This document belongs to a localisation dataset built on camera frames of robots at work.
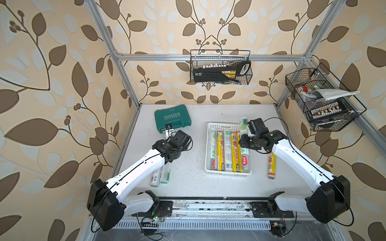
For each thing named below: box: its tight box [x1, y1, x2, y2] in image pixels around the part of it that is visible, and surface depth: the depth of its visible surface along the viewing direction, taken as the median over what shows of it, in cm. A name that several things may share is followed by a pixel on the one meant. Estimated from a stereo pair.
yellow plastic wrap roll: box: [216, 130, 225, 172], surface depth 93 cm
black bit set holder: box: [309, 100, 349, 120], surface depth 68 cm
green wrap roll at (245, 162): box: [239, 116, 251, 174], surface depth 77 cm
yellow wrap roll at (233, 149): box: [230, 131, 238, 173], surface depth 93 cm
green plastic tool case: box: [154, 104, 192, 134], surface depth 110 cm
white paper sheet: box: [311, 88, 361, 100], surface depth 63 cm
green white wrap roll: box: [224, 129, 233, 173], surface depth 93 cm
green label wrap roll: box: [209, 127, 217, 171], surface depth 94 cm
